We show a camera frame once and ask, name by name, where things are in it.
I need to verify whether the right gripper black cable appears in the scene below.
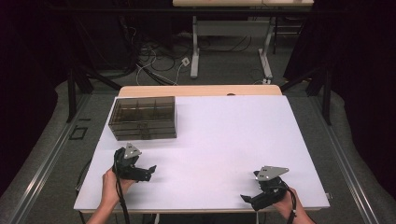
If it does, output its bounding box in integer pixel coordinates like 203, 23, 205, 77
282, 182, 298, 224

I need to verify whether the black stool frame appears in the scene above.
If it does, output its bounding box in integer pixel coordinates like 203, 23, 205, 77
272, 16, 304, 56

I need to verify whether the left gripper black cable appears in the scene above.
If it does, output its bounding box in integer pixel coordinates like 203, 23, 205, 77
113, 154, 132, 224

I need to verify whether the metal floor rail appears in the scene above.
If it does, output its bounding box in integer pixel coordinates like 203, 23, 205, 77
311, 95, 380, 224
8, 92, 92, 224

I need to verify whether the person's right hand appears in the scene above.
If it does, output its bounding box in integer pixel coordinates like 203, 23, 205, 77
272, 186, 303, 219

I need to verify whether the person's left hand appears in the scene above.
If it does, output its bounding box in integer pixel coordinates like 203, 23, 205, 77
102, 167, 135, 203

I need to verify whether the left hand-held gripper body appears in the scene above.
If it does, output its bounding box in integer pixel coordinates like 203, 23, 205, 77
112, 142, 153, 183

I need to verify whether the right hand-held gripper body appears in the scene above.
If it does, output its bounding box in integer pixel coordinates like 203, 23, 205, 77
251, 165, 290, 212

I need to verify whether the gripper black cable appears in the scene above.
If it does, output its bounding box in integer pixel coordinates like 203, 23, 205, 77
113, 154, 132, 224
282, 182, 298, 224

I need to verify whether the smoky transparent drawer box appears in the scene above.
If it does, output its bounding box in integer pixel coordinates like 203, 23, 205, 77
107, 95, 177, 141

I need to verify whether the black floor hatch frame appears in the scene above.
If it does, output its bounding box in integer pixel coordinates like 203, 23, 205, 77
68, 125, 89, 141

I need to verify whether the white floor cable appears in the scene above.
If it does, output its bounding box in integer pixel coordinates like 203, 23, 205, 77
135, 49, 188, 87

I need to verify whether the black metal stand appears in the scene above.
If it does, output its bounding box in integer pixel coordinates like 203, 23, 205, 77
65, 65, 123, 123
279, 65, 332, 126

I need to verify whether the dark curtain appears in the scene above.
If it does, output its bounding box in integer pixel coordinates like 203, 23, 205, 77
283, 0, 396, 200
0, 0, 82, 197

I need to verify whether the bundle of black floor cables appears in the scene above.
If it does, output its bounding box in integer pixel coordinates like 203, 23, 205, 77
136, 32, 194, 73

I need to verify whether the white-legged wooden desk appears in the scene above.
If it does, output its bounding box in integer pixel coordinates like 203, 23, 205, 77
172, 0, 315, 80

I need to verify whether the smoky plastic drawer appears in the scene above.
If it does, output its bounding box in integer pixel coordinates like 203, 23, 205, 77
115, 130, 177, 141
107, 120, 177, 133

